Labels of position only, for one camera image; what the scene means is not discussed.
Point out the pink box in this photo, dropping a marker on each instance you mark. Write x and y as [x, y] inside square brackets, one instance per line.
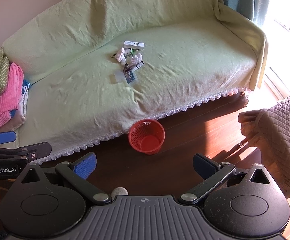
[118, 76]

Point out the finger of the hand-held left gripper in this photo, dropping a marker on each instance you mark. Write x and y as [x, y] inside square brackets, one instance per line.
[2, 137]
[35, 150]

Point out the long white medicine box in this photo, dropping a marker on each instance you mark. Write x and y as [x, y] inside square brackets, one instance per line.
[134, 44]

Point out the grey round object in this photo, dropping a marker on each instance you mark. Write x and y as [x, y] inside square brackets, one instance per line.
[119, 191]

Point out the pink folded blanket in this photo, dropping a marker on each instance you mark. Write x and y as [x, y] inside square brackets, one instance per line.
[7, 97]

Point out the blue and white cloth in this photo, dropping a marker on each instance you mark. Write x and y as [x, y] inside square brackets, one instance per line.
[25, 85]

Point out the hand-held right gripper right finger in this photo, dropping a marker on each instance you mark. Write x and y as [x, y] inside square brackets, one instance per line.
[205, 166]

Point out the quilted beige chair cover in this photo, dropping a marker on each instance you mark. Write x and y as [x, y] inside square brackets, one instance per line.
[279, 130]

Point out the black and white tube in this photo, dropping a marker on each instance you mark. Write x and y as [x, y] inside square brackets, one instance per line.
[138, 66]

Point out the small dark object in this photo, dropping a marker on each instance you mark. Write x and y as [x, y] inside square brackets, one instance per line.
[112, 55]

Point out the white sock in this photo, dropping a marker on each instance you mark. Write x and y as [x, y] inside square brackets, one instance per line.
[120, 55]

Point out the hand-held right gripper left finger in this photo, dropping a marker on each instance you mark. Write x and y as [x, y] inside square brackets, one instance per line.
[85, 166]

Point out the clear packet with dark print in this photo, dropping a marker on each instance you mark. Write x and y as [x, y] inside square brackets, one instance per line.
[131, 77]

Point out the red plastic mesh basket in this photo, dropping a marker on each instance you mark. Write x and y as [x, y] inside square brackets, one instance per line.
[150, 142]

